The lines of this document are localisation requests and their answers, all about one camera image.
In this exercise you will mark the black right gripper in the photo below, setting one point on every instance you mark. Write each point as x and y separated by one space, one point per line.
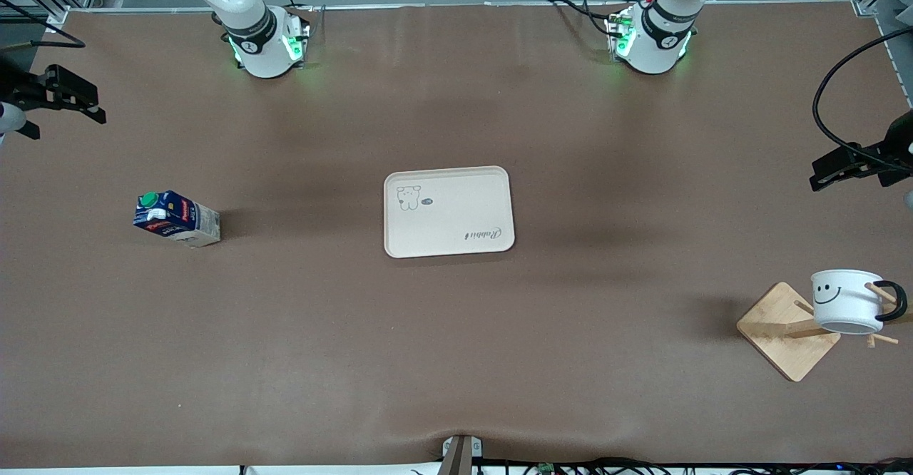
16 90

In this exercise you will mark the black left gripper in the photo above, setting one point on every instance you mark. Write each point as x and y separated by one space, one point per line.
895 145

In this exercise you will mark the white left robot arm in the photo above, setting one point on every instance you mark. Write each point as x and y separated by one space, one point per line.
653 47

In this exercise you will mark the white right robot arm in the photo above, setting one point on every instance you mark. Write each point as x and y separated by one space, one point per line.
260 47

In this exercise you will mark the wooden cup rack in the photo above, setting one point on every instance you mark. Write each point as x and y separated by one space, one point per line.
777 332

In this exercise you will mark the cream plastic tray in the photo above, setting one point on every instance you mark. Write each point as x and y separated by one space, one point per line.
456 211

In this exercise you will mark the aluminium frame corner bracket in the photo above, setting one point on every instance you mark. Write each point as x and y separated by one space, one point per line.
866 6

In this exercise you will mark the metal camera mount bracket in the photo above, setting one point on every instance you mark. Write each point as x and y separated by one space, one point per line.
461 453

